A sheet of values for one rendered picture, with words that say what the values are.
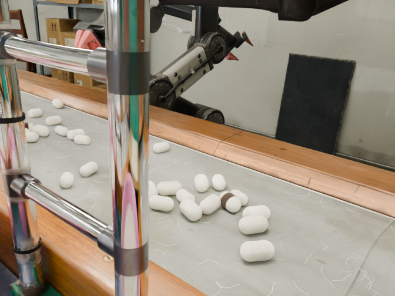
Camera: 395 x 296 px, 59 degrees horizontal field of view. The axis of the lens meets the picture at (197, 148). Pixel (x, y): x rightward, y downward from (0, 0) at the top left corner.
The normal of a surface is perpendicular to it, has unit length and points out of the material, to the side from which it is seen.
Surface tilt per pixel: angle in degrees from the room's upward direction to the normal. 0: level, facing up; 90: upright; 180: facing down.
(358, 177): 0
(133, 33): 90
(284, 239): 0
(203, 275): 0
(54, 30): 90
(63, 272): 90
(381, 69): 90
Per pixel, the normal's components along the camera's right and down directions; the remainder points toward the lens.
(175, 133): -0.39, -0.48
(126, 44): 0.13, 0.37
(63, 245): 0.05, -0.93
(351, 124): -0.59, 0.26
